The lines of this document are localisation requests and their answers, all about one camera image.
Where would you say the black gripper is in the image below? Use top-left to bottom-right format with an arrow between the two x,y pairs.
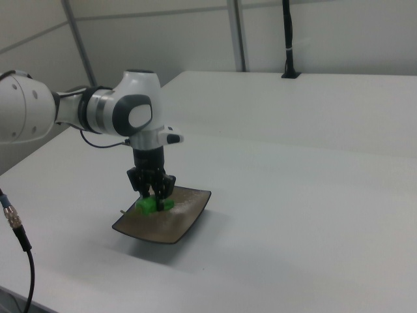
126,146 -> 177,211

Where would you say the green chili pepper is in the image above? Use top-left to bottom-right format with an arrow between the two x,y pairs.
119,195 -> 176,217

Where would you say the square brown ceramic plate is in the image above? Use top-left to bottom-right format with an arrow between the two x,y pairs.
111,185 -> 212,245

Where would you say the black pole with white band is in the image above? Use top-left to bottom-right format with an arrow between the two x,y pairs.
281,0 -> 302,80

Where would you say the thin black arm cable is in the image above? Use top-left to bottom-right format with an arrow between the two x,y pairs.
79,129 -> 132,149

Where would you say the black cable with metal connector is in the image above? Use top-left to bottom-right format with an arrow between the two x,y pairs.
0,186 -> 36,313

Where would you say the grey partition post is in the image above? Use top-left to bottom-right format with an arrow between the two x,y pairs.
226,0 -> 248,73
61,0 -> 98,88

